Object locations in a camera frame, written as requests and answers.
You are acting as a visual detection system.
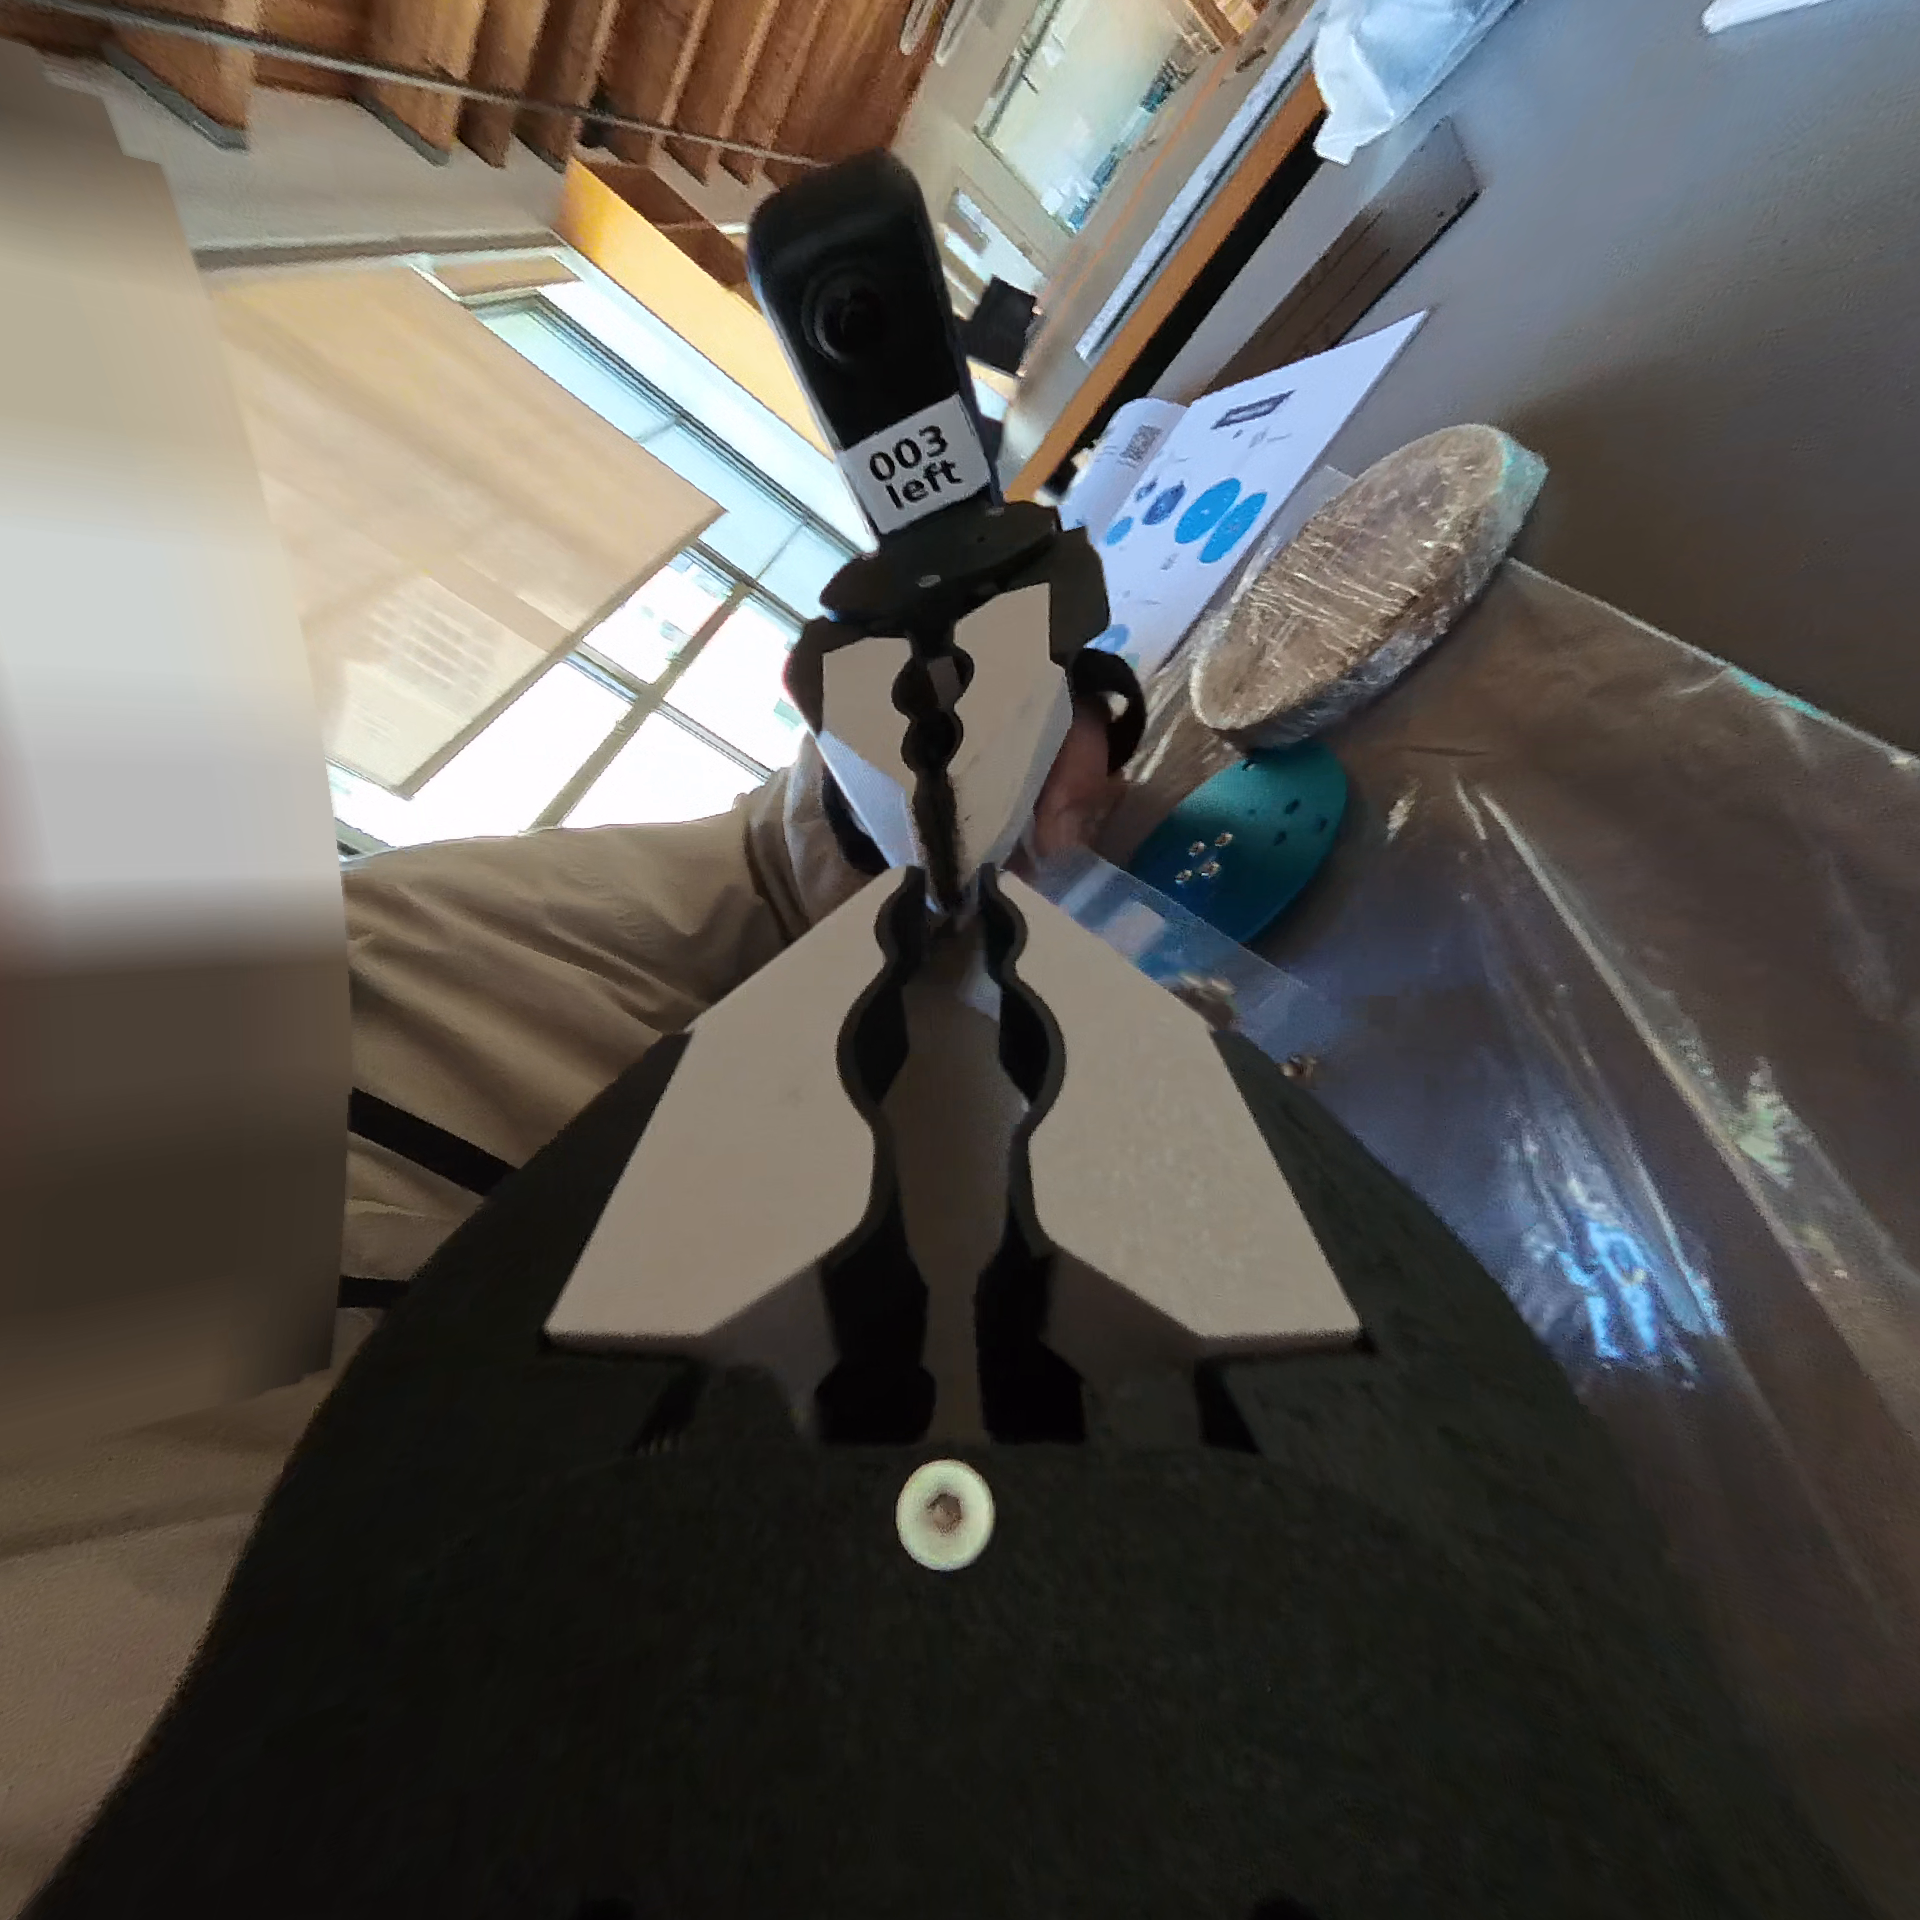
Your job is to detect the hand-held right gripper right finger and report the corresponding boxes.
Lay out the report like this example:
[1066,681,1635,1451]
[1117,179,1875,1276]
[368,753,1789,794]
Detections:
[976,871,1365,1444]

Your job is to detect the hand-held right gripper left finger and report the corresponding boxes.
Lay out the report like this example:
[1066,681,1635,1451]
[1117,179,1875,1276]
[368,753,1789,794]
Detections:
[545,867,963,1444]

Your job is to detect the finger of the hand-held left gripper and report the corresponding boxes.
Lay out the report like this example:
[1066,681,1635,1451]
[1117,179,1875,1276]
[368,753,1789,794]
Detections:
[785,623,951,881]
[938,585,1080,881]

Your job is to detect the small clear plastic bag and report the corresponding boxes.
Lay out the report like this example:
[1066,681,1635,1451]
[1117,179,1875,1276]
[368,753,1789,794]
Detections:
[938,849,1329,1082]

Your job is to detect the person's left forearm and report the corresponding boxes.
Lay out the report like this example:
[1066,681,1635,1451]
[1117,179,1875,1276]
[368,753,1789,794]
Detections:
[344,758,903,1187]

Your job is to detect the person's left hand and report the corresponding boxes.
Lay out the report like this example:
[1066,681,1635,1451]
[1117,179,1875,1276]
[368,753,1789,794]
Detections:
[1026,705,1126,881]

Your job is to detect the black office chair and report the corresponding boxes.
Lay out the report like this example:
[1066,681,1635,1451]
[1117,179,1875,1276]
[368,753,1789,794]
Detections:
[967,276,1047,371]

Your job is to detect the window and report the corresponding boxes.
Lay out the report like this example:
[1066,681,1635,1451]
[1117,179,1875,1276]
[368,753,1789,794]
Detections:
[330,287,841,860]

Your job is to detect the teal round perforated plate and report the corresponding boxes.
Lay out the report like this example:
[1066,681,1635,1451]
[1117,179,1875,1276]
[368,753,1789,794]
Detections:
[1126,744,1354,946]

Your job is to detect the wooden table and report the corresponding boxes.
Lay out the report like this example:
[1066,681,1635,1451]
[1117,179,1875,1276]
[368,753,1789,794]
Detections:
[1035,72,1330,502]

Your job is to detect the plastic-wrapped round disc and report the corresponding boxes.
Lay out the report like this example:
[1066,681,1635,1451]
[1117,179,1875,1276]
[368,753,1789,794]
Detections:
[1189,424,1549,753]

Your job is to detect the white instruction sheet blue circles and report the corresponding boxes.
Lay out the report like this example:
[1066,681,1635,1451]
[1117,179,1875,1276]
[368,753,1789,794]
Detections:
[1056,312,1432,678]

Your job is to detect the large clear plastic bag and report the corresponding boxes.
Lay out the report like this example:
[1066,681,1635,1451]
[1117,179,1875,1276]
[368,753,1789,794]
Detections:
[1289,562,1920,1729]

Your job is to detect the beige roller blind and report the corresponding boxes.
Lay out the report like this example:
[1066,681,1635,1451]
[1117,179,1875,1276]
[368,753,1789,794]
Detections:
[218,257,733,799]

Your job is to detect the dark cardboard box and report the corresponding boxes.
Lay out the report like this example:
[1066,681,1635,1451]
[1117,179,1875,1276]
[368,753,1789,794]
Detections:
[1223,120,1482,441]

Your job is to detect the white plastic bag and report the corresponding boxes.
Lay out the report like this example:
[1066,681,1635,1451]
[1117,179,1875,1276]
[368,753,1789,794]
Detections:
[1313,0,1520,161]

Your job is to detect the person's beige jacket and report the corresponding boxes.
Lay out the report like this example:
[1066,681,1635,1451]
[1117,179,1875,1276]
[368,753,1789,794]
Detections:
[0,1096,512,1906]

